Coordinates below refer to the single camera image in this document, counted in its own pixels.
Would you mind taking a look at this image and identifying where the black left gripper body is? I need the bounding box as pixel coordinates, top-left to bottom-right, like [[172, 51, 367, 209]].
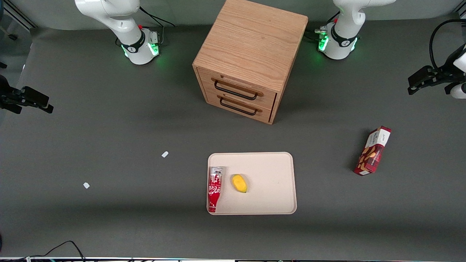
[[409, 66, 458, 88]]

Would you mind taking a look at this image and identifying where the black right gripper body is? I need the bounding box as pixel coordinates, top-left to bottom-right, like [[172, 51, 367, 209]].
[[0, 86, 50, 108]]

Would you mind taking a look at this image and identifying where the red cookie box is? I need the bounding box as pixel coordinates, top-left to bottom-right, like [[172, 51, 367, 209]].
[[354, 126, 392, 176]]

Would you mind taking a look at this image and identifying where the beige plastic tray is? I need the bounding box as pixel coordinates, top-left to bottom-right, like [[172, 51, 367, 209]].
[[207, 152, 297, 215]]

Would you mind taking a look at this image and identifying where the wooden drawer front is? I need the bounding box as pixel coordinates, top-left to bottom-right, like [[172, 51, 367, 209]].
[[197, 67, 278, 110], [204, 88, 274, 123]]

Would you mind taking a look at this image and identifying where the wooden drawer cabinet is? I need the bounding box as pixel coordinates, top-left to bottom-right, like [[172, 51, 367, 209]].
[[192, 0, 309, 125]]

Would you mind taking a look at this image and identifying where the red cola bottle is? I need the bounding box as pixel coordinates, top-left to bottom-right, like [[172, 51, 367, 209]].
[[208, 166, 224, 213]]

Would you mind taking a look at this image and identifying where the yellow lemon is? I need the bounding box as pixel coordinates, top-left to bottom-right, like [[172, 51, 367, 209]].
[[232, 174, 248, 194]]

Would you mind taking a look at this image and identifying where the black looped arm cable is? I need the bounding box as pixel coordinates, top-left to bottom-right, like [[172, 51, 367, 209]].
[[429, 19, 466, 70]]

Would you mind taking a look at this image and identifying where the aluminium frame rail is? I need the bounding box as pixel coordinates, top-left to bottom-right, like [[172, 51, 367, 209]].
[[4, 0, 37, 29]]

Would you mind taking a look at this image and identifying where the black left arm base cable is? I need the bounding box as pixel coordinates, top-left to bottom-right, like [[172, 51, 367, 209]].
[[305, 28, 328, 41]]

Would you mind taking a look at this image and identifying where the black arm base cable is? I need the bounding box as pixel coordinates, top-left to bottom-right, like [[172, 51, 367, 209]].
[[139, 6, 176, 28], [305, 28, 328, 41]]

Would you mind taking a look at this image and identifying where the black cable on table edge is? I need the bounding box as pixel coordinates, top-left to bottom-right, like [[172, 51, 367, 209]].
[[28, 240, 86, 261]]

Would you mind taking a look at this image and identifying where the black right arm base cable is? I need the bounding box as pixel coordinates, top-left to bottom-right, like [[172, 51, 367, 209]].
[[139, 6, 176, 28]]

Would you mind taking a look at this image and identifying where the black metal drawer handle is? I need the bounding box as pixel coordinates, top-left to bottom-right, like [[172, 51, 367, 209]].
[[214, 79, 264, 101], [219, 95, 263, 116]]

